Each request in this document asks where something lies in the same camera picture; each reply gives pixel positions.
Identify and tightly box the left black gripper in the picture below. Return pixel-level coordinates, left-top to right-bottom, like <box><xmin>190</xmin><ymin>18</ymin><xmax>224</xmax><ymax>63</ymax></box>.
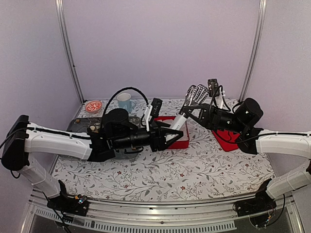
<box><xmin>113</xmin><ymin>121</ymin><xmax>184</xmax><ymax>153</ymax></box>

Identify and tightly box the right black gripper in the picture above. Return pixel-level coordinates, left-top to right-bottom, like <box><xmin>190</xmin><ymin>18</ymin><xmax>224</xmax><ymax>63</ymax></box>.
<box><xmin>183</xmin><ymin>103</ymin><xmax>246</xmax><ymax>134</ymax></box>

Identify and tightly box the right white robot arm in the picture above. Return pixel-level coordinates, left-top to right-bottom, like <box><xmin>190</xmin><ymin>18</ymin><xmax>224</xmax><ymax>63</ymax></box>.
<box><xmin>182</xmin><ymin>98</ymin><xmax>311</xmax><ymax>212</ymax></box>

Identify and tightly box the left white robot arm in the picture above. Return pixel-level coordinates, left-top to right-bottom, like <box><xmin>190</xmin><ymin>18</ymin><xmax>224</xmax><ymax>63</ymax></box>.
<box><xmin>1</xmin><ymin>108</ymin><xmax>183</xmax><ymax>211</ymax></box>

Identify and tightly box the red chocolate box base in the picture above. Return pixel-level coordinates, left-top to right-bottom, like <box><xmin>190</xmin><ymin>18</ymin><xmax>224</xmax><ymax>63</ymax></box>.
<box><xmin>155</xmin><ymin>116</ymin><xmax>190</xmax><ymax>150</ymax></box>

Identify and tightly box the white plastic box insert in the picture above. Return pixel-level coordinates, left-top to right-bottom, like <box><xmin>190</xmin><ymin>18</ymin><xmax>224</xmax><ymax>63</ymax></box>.
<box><xmin>159</xmin><ymin>119</ymin><xmax>189</xmax><ymax>141</ymax></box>

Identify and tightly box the red box lid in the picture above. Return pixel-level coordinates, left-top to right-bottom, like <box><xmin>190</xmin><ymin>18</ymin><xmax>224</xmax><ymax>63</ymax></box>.
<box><xmin>212</xmin><ymin>130</ymin><xmax>240</xmax><ymax>152</ymax></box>

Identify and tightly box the floral tablecloth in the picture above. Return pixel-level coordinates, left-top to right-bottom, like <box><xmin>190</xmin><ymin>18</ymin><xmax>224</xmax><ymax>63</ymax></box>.
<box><xmin>48</xmin><ymin>98</ymin><xmax>276</xmax><ymax>202</ymax></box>

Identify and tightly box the light blue mug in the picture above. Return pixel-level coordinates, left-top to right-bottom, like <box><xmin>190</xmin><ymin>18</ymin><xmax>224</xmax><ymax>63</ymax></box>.
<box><xmin>117</xmin><ymin>93</ymin><xmax>133</xmax><ymax>113</ymax></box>

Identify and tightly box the red patterned small bowl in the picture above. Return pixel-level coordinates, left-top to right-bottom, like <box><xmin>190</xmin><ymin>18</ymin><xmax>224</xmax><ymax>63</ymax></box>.
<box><xmin>85</xmin><ymin>100</ymin><xmax>103</xmax><ymax>113</ymax></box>

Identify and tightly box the green floral tray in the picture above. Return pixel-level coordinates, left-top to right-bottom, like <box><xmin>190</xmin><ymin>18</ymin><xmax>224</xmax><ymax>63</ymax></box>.
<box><xmin>67</xmin><ymin>117</ymin><xmax>143</xmax><ymax>162</ymax></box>

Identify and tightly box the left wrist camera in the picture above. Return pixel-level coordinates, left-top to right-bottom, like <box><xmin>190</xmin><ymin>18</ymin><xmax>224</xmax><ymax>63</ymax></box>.
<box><xmin>150</xmin><ymin>98</ymin><xmax>162</xmax><ymax>118</ymax></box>

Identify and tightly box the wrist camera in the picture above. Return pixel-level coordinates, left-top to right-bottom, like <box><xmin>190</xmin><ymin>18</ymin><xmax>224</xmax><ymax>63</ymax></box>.
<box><xmin>150</xmin><ymin>98</ymin><xmax>162</xmax><ymax>118</ymax></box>
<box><xmin>207</xmin><ymin>79</ymin><xmax>219</xmax><ymax>97</ymax></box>

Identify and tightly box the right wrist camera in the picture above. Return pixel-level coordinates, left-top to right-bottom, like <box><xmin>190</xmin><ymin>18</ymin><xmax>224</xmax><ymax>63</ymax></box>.
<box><xmin>207</xmin><ymin>79</ymin><xmax>219</xmax><ymax>97</ymax></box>

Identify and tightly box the left black camera cable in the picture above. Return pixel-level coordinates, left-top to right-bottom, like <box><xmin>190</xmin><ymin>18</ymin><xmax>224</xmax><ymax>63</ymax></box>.
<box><xmin>102</xmin><ymin>86</ymin><xmax>150</xmax><ymax>117</ymax></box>

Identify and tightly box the front aluminium rail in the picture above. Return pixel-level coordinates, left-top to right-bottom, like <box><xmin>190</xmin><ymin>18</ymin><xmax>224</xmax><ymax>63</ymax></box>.
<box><xmin>20</xmin><ymin>190</ymin><xmax>308</xmax><ymax>233</ymax></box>

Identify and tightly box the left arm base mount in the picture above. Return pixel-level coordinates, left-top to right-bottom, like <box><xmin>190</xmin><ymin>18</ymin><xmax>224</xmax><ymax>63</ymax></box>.
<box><xmin>47</xmin><ymin>180</ymin><xmax>89</xmax><ymax>216</ymax></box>

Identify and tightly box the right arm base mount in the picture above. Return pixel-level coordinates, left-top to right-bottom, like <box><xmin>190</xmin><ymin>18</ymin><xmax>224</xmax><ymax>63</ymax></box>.
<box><xmin>233</xmin><ymin>179</ymin><xmax>276</xmax><ymax>216</ymax></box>

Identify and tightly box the right aluminium frame post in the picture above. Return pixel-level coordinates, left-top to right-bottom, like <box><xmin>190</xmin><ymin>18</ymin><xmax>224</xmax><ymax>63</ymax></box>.
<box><xmin>239</xmin><ymin>0</ymin><xmax>267</xmax><ymax>101</ymax></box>

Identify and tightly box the aluminium frame post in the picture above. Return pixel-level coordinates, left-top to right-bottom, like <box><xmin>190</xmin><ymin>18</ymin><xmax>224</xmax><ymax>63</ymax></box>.
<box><xmin>55</xmin><ymin>0</ymin><xmax>85</xmax><ymax>104</ymax></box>
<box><xmin>239</xmin><ymin>0</ymin><xmax>267</xmax><ymax>101</ymax></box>

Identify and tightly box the left aluminium frame post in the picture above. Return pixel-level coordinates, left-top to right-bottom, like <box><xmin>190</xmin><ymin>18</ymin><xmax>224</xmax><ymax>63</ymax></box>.
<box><xmin>55</xmin><ymin>0</ymin><xmax>85</xmax><ymax>104</ymax></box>

